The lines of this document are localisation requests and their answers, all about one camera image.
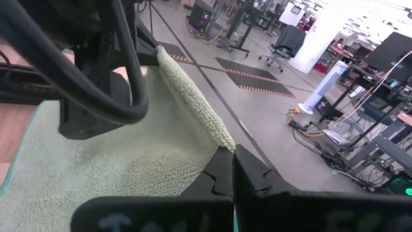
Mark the office chair with dark jacket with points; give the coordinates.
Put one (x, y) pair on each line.
(289, 40)

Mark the light green microfiber towel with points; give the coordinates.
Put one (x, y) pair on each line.
(128, 161)

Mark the black lit computer tower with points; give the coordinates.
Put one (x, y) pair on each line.
(199, 17)

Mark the black floor box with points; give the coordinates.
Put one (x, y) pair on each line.
(326, 109)

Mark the white tower fan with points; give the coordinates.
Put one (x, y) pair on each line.
(325, 85)

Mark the small black striped floor mat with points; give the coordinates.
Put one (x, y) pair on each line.
(175, 50)

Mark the black floor power strip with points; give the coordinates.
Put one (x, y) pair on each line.
(297, 125)

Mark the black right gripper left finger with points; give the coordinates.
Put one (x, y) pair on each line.
(161, 216)

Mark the white board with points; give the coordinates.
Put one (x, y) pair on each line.
(291, 14)

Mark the black flat panel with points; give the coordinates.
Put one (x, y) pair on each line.
(391, 51)

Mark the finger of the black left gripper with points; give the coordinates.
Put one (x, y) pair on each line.
(151, 54)

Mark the large black striped floor mat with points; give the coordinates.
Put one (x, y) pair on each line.
(254, 79)

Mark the black desk frame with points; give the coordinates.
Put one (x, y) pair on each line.
(389, 151)

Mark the green-lit computer case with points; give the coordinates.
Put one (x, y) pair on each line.
(400, 185)

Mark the black rolling desk stand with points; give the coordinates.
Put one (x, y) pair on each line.
(239, 32)

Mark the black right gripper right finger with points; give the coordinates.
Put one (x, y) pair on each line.
(305, 212)

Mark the white building column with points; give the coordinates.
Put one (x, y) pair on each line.
(317, 42)

